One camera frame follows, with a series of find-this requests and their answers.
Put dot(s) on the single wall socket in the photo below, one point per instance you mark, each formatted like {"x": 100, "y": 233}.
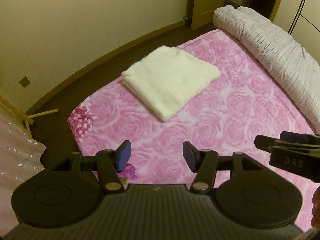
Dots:
{"x": 25, "y": 81}

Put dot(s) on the white ribbed quilt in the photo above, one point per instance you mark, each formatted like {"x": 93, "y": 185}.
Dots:
{"x": 275, "y": 47}

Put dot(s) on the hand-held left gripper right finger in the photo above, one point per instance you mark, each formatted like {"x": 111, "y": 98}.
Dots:
{"x": 190, "y": 155}

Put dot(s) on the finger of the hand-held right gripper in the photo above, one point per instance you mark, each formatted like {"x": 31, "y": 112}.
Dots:
{"x": 295, "y": 137}
{"x": 266, "y": 142}

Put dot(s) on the cream wardrobe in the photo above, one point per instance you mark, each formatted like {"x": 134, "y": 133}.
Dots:
{"x": 310, "y": 5}

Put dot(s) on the wooden rack legs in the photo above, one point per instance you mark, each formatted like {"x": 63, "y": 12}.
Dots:
{"x": 42, "y": 113}

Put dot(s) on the cream striped sweater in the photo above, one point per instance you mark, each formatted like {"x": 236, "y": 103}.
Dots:
{"x": 170, "y": 80}

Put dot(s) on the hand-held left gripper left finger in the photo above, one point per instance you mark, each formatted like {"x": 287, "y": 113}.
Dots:
{"x": 123, "y": 155}

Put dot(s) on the person's right hand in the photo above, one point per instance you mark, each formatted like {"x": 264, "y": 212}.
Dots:
{"x": 317, "y": 207}

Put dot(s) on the pink plastic-wrapped bundle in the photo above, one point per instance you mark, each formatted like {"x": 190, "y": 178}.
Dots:
{"x": 17, "y": 150}

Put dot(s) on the yellow door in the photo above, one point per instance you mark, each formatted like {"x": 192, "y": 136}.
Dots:
{"x": 207, "y": 0}

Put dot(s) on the pink floral blanket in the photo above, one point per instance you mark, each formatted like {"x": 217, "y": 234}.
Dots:
{"x": 225, "y": 120}

